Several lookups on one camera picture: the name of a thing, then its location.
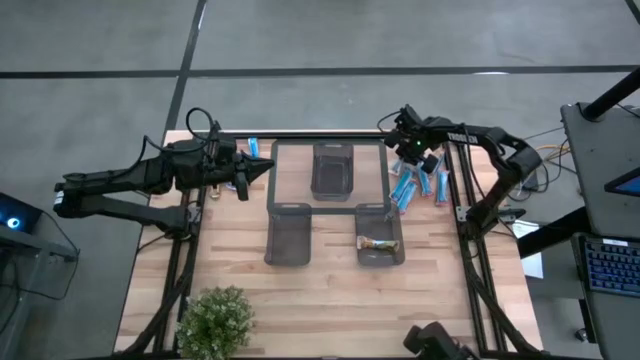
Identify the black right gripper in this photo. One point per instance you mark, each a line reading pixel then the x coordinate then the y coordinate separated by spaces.
pixel 407 140

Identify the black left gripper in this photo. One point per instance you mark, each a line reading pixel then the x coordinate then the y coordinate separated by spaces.
pixel 227 167

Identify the blue granola bar pink ends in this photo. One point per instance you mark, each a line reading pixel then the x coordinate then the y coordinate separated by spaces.
pixel 442 189
pixel 407 197
pixel 426 184

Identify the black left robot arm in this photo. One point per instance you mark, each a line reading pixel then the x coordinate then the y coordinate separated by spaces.
pixel 115 177

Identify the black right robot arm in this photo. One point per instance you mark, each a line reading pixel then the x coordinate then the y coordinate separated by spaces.
pixel 480 136

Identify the grey translucent plastic bin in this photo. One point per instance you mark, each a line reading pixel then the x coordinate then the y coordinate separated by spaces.
pixel 380 225
pixel 332 175
pixel 287 237

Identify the green potted plant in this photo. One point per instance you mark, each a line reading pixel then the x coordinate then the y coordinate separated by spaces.
pixel 215 322

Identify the black cart strut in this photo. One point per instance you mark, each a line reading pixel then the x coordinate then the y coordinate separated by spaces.
pixel 550 235

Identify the white paper sheet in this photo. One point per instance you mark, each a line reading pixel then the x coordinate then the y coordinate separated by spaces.
pixel 532 265

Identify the grey equipment cart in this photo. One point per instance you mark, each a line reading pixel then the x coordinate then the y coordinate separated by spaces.
pixel 600 150

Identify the black bulky object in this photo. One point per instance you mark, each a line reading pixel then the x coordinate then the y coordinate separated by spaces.
pixel 435 342

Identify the black pole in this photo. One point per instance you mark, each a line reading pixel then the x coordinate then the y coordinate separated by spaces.
pixel 612 95

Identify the black tablet blue screen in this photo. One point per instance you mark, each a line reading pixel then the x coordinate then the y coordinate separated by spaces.
pixel 627 186

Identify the black computer blue light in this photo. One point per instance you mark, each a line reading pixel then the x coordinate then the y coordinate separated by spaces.
pixel 20 212

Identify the backlit laptop keyboard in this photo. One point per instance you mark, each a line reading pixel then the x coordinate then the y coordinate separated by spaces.
pixel 612 267

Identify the grey side table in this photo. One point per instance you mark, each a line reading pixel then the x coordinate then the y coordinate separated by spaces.
pixel 30 260

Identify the black caster wheel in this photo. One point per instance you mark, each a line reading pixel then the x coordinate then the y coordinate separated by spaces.
pixel 581 335

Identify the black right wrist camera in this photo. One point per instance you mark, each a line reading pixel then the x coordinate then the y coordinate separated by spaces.
pixel 410 116

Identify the black aluminium rig frame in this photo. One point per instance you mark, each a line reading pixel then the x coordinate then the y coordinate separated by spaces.
pixel 325 135

